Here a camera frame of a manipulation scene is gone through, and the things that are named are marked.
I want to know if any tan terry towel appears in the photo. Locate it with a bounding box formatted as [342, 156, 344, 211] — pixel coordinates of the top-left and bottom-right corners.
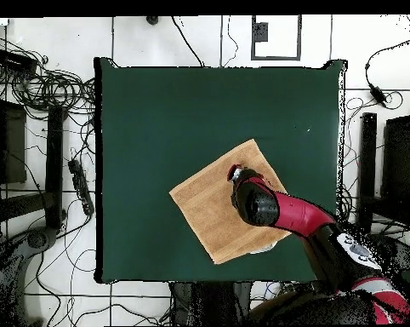
[168, 138, 293, 266]

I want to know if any flat black adapter box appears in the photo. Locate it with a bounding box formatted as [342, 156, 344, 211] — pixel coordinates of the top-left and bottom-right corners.
[0, 48, 39, 74]

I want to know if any dark green table cloth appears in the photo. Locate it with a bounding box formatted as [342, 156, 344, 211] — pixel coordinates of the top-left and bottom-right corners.
[94, 56, 349, 286]

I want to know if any black upright bar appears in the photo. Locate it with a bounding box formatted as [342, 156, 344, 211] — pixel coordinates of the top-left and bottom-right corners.
[356, 112, 378, 236]

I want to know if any dark grey square plate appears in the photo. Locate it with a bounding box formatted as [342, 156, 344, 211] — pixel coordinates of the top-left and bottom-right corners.
[253, 21, 270, 43]

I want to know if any long black power strip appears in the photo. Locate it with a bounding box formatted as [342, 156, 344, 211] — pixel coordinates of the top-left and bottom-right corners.
[67, 158, 95, 217]

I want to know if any black power brick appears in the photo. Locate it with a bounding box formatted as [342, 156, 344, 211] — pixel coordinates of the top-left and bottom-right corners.
[367, 83, 390, 108]

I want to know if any dark chair base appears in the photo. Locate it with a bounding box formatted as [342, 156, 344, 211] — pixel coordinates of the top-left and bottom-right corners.
[374, 232, 410, 273]
[0, 226, 61, 326]

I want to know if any black cable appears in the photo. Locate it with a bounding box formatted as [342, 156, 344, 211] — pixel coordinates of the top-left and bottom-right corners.
[170, 15, 206, 68]

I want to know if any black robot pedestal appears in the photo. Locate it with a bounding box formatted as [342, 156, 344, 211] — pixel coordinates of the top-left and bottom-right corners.
[170, 280, 253, 327]

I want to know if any black metal stand frame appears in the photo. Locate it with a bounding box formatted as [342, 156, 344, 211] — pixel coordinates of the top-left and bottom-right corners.
[0, 77, 68, 236]
[371, 84, 410, 236]

